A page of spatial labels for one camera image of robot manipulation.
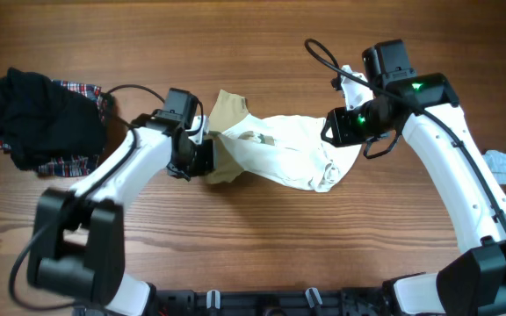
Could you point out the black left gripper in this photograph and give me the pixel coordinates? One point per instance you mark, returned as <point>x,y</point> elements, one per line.
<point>207,163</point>

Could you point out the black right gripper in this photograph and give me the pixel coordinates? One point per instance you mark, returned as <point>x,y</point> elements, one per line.
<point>336,120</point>

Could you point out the white baby bodysuit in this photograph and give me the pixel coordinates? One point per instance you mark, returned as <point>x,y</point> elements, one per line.
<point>284,149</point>

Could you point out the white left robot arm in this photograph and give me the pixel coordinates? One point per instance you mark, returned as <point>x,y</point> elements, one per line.
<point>78,244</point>

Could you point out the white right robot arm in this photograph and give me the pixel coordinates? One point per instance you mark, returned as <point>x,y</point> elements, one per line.
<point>425,111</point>

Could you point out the red plaid garment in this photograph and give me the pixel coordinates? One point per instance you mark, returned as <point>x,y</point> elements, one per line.
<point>69,165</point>

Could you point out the black folded garment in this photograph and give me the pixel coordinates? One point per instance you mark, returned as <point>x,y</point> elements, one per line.
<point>41,120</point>

